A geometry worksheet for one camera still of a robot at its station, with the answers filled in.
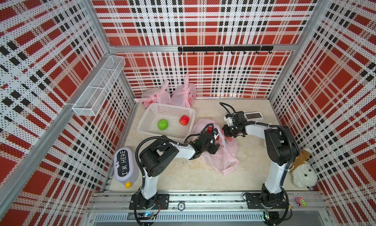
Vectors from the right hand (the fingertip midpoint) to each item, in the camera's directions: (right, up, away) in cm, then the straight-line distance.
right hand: (221, 132), depth 98 cm
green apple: (-40, +5, +1) cm, 41 cm away
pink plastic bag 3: (0, -11, -18) cm, 21 cm away
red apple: (-26, +8, +2) cm, 27 cm away
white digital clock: (+25, +11, +7) cm, 28 cm away
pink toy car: (+35, -31, -27) cm, 54 cm away
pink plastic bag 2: (-26, +27, +10) cm, 39 cm away
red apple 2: (+2, -3, -10) cm, 11 cm away
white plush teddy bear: (+39, -19, -22) cm, 49 cm away
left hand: (-4, -5, -4) cm, 8 cm away
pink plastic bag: (-50, +25, +10) cm, 57 cm away
